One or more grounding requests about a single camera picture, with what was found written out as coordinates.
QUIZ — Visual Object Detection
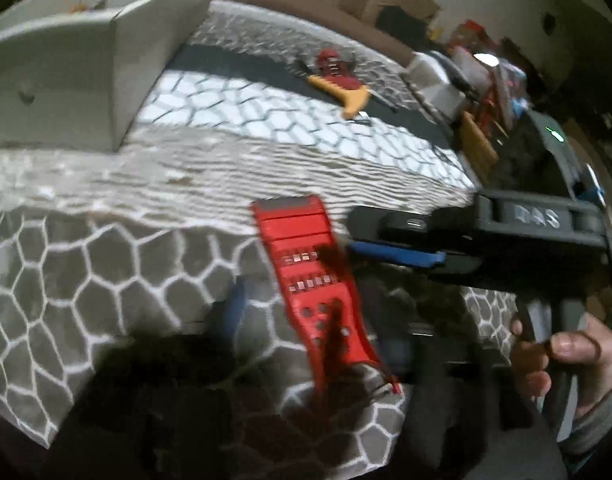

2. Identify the red grater peeler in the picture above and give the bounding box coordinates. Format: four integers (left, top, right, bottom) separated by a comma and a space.
251, 195, 401, 396

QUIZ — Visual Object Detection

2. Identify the orange handled corkscrew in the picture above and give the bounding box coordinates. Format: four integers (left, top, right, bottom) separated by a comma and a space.
306, 75, 370, 120

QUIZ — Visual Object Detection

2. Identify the person's right hand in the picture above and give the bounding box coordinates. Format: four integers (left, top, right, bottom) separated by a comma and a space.
510, 313, 612, 418

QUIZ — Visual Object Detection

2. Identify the patterned tablecloth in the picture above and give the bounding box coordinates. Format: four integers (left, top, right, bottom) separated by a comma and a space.
0, 1, 478, 479

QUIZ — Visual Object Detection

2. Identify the white plastic container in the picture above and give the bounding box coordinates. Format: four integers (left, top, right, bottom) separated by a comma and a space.
400, 51, 477, 122

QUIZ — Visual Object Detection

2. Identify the red winged corkscrew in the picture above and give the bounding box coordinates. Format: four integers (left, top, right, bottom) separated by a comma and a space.
315, 49, 362, 90

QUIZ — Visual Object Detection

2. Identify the white drawer box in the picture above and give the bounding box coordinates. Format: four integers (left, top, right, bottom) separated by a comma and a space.
0, 0, 211, 152

